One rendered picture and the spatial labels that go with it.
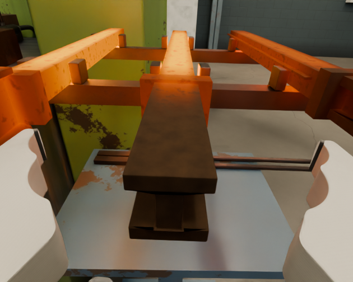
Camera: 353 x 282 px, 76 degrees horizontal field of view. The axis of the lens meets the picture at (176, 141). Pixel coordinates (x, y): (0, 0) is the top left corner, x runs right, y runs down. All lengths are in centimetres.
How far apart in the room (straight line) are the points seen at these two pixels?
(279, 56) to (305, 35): 668
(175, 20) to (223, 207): 536
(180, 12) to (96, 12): 505
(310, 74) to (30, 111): 21
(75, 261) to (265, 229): 30
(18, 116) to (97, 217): 28
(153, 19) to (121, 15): 45
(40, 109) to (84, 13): 48
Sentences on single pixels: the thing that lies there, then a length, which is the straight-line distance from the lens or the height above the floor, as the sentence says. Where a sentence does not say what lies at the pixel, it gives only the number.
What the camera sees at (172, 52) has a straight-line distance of 27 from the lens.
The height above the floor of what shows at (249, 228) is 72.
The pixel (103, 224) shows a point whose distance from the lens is 42.
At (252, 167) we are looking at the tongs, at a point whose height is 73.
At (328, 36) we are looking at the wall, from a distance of 720.
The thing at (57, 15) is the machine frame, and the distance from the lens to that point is 66.
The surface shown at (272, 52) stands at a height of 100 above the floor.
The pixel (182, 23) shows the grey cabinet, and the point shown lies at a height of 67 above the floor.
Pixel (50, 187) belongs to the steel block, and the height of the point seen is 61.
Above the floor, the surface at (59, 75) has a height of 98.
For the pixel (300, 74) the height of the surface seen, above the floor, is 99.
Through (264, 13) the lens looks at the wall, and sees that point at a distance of 654.
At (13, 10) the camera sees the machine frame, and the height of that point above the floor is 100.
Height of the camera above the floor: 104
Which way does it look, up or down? 31 degrees down
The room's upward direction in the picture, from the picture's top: 2 degrees clockwise
